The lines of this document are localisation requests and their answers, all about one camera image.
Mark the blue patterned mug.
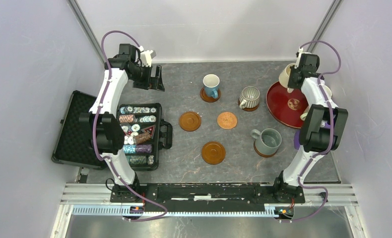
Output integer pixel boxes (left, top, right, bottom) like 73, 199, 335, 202
202, 74, 220, 99

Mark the black poker chip case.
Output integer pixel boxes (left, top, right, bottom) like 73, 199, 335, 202
117, 103, 173, 171

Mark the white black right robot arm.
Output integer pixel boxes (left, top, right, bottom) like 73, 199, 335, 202
272, 50, 348, 202

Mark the brown wooden coaster back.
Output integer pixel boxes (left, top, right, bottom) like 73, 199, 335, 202
199, 88, 221, 103

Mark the light green mug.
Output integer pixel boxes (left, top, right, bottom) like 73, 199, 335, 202
300, 106, 310, 121

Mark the aluminium frame rail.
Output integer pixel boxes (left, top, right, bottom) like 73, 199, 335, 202
60, 183, 359, 218

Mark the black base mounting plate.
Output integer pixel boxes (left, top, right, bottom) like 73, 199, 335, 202
110, 182, 306, 210

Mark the cream mug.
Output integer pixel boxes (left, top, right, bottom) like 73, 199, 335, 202
278, 63, 295, 93

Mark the black foam-lined case lid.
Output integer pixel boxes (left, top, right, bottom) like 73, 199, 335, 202
51, 90, 107, 170

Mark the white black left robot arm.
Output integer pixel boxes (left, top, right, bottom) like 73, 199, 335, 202
79, 44, 165, 202

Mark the white red mug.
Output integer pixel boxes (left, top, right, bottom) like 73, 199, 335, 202
322, 85, 332, 99

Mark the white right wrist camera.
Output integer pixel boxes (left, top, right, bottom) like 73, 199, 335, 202
294, 47, 304, 68

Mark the brown wooden coaster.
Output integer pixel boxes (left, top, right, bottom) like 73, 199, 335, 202
238, 100, 260, 112
201, 141, 226, 165
253, 141, 278, 158
179, 111, 201, 132
199, 88, 221, 103

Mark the grey ribbed mug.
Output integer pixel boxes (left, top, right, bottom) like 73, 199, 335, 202
239, 86, 261, 102

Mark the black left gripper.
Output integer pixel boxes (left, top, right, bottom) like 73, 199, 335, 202
129, 63, 164, 92

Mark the woven light brown coaster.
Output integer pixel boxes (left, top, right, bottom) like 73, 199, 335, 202
217, 112, 238, 129

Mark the red round tray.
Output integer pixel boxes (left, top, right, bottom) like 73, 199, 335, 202
265, 82, 308, 129

